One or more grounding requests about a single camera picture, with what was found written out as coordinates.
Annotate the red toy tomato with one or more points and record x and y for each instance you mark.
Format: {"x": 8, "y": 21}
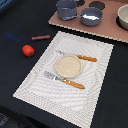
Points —
{"x": 28, "y": 50}

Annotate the red-brown toy sausage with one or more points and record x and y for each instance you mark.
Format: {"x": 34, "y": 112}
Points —
{"x": 40, "y": 38}

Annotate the white toy fish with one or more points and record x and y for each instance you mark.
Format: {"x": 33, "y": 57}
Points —
{"x": 90, "y": 17}

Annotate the grey frying pan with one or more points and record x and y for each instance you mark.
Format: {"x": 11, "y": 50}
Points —
{"x": 91, "y": 11}

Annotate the round beige plate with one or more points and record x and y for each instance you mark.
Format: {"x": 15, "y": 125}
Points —
{"x": 68, "y": 66}

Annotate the woven beige placemat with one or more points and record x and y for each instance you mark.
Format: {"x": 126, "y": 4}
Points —
{"x": 67, "y": 79}

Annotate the grey cooking pot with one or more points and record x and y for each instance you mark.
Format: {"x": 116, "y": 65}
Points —
{"x": 66, "y": 8}

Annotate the pink stove board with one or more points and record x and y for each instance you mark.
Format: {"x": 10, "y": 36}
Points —
{"x": 108, "y": 28}

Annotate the beige bowl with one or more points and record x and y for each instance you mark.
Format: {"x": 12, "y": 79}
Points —
{"x": 123, "y": 16}

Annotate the fork with wooden handle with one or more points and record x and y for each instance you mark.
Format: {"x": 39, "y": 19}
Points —
{"x": 69, "y": 82}

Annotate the knife with wooden handle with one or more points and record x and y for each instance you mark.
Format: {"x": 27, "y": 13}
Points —
{"x": 79, "y": 56}

